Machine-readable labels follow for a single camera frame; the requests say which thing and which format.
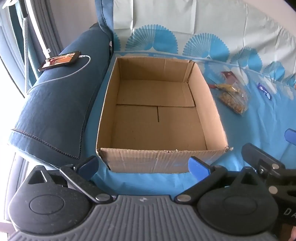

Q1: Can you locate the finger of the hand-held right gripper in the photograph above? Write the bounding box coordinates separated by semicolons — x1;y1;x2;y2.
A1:
284;128;296;144
241;143;296;197

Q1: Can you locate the purple snack bar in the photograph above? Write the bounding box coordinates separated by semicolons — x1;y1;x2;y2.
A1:
257;82;274;101

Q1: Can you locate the clear snack bag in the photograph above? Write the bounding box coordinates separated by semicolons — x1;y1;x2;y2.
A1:
217;71;249;115

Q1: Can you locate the white charging cable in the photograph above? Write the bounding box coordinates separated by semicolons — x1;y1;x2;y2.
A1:
26;54;91;93

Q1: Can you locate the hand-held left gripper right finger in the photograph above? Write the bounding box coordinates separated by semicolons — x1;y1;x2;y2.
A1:
174;157;264;204

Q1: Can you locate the black smartphone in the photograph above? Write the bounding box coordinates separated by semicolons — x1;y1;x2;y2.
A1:
38;51;81;72

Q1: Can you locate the blue fan print sheet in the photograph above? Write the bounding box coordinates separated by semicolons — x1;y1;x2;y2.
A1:
88;0;296;200

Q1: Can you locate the yellow snack stick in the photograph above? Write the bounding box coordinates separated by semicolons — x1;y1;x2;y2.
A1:
209;84;238;93

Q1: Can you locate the brown cardboard box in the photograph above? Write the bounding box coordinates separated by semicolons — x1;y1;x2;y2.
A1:
95;56;229;174

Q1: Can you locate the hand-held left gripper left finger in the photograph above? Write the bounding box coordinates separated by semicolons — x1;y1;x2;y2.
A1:
28;156;114;204

